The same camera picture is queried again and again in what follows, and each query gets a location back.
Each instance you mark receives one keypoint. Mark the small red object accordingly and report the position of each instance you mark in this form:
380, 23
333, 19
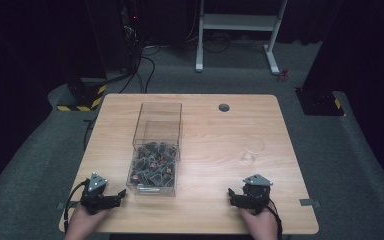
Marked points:
283, 75

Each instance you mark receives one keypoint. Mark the person's left hand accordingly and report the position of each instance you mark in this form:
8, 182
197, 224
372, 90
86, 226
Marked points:
86, 218

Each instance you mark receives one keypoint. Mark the person's right hand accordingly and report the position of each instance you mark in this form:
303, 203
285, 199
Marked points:
260, 221

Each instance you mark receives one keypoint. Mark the black stand with striped base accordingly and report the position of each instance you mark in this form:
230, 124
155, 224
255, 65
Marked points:
86, 93

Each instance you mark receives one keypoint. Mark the black stand base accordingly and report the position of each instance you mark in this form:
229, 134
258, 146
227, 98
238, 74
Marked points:
318, 101

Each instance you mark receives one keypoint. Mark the pile of dark tea bags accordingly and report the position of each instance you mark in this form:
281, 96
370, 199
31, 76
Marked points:
155, 165

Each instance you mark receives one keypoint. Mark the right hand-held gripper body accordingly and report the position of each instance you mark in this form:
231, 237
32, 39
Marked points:
256, 193

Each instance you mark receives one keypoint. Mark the clear plastic box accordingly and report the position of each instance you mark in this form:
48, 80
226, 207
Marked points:
158, 133

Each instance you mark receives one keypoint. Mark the dark equipment rack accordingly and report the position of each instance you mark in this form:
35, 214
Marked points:
131, 33

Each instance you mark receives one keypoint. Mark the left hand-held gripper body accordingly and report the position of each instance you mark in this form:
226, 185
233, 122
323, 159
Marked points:
95, 193

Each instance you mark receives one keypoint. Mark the grey tape piece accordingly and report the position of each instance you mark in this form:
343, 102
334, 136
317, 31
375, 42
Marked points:
62, 206
310, 202

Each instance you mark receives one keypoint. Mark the clear glass cup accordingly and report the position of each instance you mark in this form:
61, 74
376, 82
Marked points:
253, 148

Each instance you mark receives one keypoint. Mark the white metal stand frame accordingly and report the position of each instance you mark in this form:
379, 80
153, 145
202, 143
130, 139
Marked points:
238, 22

